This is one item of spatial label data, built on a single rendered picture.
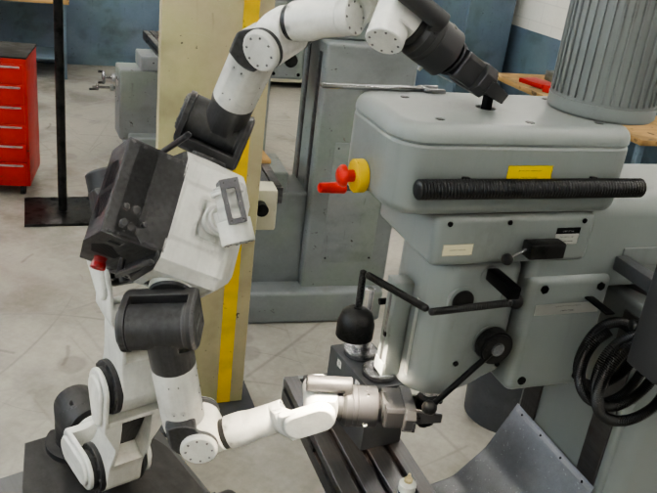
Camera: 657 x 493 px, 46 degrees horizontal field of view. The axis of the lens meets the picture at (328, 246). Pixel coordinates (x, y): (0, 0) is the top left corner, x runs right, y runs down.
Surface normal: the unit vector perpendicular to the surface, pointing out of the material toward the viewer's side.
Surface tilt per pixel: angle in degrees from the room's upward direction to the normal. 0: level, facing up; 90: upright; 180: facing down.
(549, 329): 90
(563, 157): 90
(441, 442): 0
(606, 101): 90
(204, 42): 90
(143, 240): 57
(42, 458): 0
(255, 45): 105
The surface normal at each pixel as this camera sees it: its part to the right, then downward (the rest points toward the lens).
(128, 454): 0.38, -0.63
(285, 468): 0.11, -0.91
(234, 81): -0.51, 0.52
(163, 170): 0.57, -0.16
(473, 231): 0.32, 0.42
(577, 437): -0.94, 0.04
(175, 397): 0.09, 0.51
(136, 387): 0.61, 0.23
